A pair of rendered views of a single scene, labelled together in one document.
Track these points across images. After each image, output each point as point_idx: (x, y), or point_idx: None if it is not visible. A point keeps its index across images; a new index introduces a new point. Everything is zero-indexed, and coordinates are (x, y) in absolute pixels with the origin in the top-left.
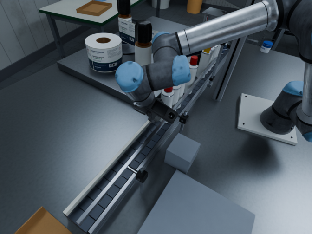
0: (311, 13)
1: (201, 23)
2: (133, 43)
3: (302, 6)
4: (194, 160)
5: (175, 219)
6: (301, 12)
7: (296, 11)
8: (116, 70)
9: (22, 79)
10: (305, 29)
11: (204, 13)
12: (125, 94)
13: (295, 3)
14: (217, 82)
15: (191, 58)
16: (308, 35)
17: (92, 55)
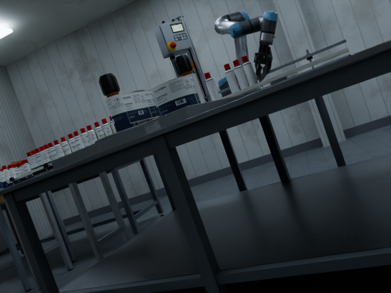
0: (238, 15)
1: (231, 21)
2: (145, 116)
3: (232, 17)
4: None
5: None
6: (234, 18)
7: (232, 19)
8: (270, 11)
9: (228, 103)
10: (241, 20)
11: (135, 90)
12: (234, 96)
13: (228, 18)
14: (210, 99)
15: (208, 72)
16: (244, 20)
17: (192, 85)
